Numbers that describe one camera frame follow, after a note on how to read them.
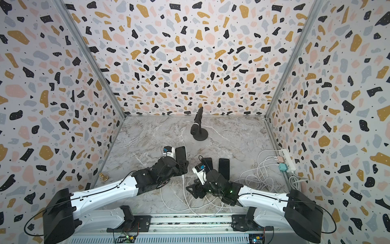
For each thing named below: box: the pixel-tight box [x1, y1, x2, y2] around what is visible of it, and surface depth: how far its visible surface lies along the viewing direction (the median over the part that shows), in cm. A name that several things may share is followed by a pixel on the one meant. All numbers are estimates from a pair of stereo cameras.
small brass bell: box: [99, 172, 109, 181], surface depth 89 cm
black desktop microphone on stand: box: [190, 106, 209, 142], surface depth 97 cm
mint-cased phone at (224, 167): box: [218, 158, 231, 181], surface depth 98 cm
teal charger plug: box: [278, 162, 289, 172], surface depth 96 cm
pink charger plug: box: [277, 156, 284, 164], surface depth 99 cm
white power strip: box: [278, 148, 297, 173], surface depth 97 cm
